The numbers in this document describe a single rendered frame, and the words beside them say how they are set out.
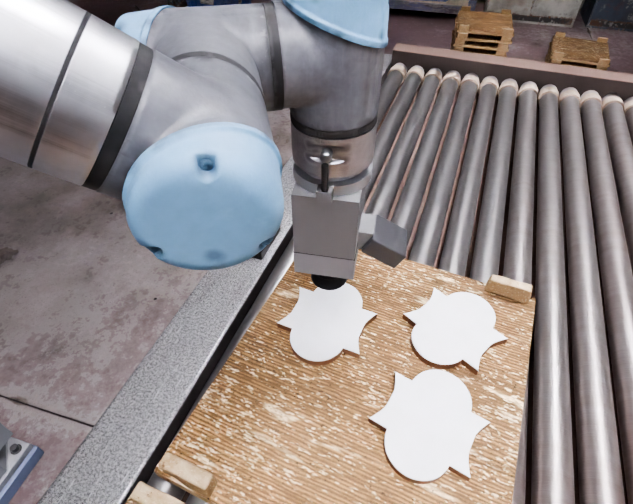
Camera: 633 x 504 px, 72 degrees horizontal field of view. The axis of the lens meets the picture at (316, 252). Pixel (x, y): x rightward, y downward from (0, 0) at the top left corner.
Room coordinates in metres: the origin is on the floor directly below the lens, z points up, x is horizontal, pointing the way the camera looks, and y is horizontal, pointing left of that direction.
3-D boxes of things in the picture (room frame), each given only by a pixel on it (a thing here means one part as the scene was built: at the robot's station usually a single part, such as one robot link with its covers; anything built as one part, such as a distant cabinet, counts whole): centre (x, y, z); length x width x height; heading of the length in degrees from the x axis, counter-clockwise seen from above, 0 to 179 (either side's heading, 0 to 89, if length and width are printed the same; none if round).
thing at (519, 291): (0.40, -0.27, 0.95); 0.06 x 0.02 x 0.03; 66
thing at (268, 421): (0.28, -0.07, 0.93); 0.41 x 0.35 x 0.02; 156
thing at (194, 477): (0.15, 0.13, 0.95); 0.06 x 0.02 x 0.03; 66
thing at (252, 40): (0.31, 0.08, 1.29); 0.11 x 0.11 x 0.08; 11
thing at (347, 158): (0.35, -0.02, 1.22); 0.08 x 0.08 x 0.05
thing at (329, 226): (0.34, -0.04, 1.14); 0.12 x 0.09 x 0.16; 79
